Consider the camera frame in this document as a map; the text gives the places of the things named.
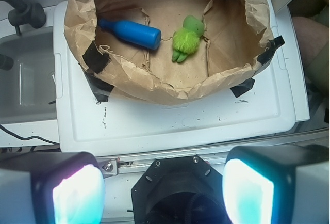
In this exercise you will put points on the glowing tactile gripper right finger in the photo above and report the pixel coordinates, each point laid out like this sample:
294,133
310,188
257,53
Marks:
277,184

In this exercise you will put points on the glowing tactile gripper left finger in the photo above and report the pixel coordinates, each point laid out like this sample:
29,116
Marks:
51,187

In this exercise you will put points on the blue plastic bottle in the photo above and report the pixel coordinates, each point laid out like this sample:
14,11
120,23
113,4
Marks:
133,32

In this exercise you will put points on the black tape piece right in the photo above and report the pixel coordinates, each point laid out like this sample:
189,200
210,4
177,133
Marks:
265,58

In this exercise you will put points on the black tape piece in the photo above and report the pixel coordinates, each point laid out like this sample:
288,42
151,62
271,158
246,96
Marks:
95,60
265,58

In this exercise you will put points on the black tape piece left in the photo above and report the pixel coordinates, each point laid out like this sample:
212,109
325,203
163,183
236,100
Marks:
95,60

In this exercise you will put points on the brown paper bag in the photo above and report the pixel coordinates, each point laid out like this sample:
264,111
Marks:
236,33

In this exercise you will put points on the green fuzzy toy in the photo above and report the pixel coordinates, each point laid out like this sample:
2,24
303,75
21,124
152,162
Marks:
186,40

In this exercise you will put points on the black faucet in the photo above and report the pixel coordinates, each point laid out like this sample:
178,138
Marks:
25,12

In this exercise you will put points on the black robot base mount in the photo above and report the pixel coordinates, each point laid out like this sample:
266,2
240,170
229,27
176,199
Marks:
179,190

